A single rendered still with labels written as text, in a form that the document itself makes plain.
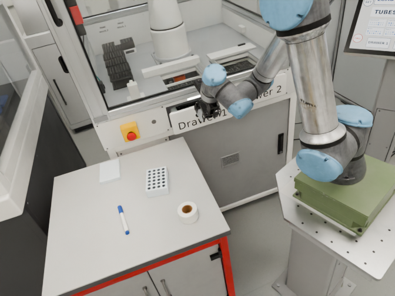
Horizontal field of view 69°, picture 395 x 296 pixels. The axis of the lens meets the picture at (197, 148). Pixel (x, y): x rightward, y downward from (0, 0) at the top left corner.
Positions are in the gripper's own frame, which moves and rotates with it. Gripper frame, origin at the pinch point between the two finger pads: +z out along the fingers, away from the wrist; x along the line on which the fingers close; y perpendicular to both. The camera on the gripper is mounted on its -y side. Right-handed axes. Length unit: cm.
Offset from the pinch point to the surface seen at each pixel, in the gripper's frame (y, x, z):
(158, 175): 19.9, -27.1, 0.4
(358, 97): -13, 161, 108
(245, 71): -13.2, 25.4, 0.3
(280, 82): -6.1, 42.9, 7.4
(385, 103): 18, 99, 19
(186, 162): 16.9, -13.8, 7.1
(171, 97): -12.3, -10.9, 1.5
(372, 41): -6, 86, -7
